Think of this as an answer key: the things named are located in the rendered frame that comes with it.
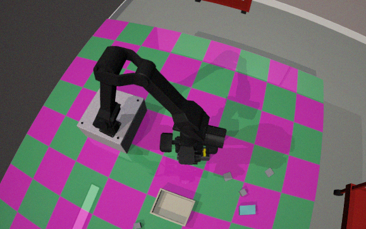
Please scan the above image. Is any beige shallow tray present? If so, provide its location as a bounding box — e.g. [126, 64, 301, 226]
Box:
[150, 188, 195, 226]

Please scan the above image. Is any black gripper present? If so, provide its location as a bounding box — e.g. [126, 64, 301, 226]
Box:
[160, 133, 218, 154]

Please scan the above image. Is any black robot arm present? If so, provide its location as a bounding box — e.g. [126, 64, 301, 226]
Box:
[93, 46, 227, 165]

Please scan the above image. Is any light blue flat block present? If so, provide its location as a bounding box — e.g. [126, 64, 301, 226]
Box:
[239, 205, 256, 215]

